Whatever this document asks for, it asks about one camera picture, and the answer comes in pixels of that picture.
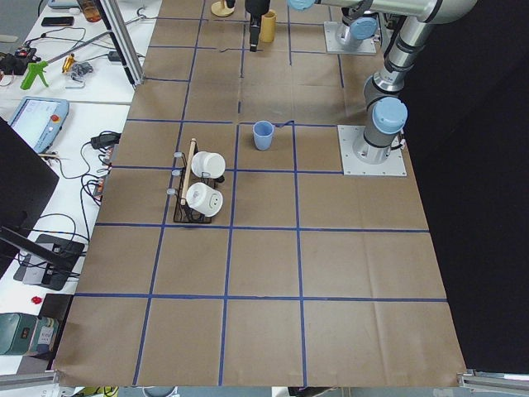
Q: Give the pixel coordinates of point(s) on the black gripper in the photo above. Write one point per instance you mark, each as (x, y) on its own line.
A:
(256, 6)

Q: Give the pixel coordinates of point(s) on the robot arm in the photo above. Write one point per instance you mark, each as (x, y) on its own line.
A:
(351, 10)
(387, 115)

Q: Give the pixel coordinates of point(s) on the bamboo chopstick holder cup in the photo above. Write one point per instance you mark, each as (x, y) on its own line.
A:
(268, 26)

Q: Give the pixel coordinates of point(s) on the light blue plastic cup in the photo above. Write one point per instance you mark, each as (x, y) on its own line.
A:
(263, 134)

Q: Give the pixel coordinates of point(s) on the wooden mug tree stand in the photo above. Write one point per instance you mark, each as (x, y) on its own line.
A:
(221, 9)

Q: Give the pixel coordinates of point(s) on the white mug upper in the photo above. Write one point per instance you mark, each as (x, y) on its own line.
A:
(208, 165)

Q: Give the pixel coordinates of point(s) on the white mug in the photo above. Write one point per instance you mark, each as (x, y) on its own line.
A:
(208, 165)
(204, 199)

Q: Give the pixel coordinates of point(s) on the white mug lower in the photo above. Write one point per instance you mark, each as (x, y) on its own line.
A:
(204, 199)

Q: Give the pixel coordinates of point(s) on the black smartphone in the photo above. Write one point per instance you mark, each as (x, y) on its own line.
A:
(57, 21)

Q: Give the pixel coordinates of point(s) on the green glue gun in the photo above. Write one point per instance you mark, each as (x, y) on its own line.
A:
(33, 71)

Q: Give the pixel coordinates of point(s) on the brown paper table cover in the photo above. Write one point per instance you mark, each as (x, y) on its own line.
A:
(304, 277)

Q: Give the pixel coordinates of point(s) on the teach pendant tablet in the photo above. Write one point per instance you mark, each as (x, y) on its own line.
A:
(38, 121)

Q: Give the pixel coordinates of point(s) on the black monitor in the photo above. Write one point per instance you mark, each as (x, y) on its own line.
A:
(27, 183)

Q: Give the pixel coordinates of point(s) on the green metal box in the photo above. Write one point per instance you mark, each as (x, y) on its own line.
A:
(25, 334)

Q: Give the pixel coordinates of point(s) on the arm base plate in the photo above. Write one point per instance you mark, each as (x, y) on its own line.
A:
(356, 39)
(359, 158)

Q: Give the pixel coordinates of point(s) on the aluminium frame post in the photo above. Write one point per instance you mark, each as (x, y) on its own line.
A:
(116, 26)

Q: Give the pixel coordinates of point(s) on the black wire mug rack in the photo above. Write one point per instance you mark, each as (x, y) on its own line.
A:
(183, 213)

